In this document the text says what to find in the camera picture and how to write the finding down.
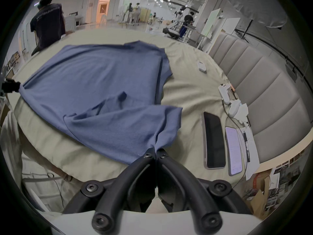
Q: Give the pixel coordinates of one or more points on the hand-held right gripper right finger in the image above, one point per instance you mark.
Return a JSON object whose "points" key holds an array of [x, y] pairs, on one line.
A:
{"points": [[188, 187]]}

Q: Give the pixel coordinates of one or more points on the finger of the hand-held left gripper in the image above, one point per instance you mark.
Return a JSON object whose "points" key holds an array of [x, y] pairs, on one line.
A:
{"points": [[11, 86]]}

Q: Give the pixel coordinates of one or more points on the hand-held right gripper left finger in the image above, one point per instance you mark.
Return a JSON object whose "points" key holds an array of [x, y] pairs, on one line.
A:
{"points": [[115, 192]]}

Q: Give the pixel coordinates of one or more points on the blue shirt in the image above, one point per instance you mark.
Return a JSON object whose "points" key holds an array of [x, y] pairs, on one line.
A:
{"points": [[97, 82]]}

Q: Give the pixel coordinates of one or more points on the black phone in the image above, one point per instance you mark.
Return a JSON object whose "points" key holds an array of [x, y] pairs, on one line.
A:
{"points": [[214, 141]]}

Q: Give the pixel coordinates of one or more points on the person's body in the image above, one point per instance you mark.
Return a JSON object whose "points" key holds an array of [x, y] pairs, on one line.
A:
{"points": [[14, 143]]}

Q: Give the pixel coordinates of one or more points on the phone with lit screen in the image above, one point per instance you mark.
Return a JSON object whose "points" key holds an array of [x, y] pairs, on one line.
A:
{"points": [[234, 150]]}

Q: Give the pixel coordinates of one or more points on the brown cartons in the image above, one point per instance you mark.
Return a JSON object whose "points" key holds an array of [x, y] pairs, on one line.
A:
{"points": [[258, 194]]}

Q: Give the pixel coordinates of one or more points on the white paper sheet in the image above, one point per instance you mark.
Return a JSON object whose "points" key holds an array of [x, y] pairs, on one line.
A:
{"points": [[253, 158]]}

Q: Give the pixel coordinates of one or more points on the black pen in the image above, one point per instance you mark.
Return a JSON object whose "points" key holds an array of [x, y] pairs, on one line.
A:
{"points": [[246, 146]]}

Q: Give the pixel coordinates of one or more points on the crumpled white paper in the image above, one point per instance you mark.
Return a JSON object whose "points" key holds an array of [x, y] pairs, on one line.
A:
{"points": [[242, 114]]}

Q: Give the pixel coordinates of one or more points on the white hand controller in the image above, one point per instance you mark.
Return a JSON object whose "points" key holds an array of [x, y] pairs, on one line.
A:
{"points": [[224, 92], [234, 108]]}

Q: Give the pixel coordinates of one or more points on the bed with beige sheet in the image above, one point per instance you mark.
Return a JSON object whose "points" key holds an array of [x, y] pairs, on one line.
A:
{"points": [[193, 89]]}

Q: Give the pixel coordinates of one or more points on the small white device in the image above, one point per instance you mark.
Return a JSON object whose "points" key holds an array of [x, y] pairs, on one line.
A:
{"points": [[201, 66]]}

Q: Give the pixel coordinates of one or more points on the grey padded headboard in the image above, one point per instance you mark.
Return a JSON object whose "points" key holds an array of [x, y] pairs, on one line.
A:
{"points": [[264, 92]]}

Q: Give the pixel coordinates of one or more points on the group of people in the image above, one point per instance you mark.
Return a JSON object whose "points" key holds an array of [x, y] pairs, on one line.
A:
{"points": [[134, 12]]}

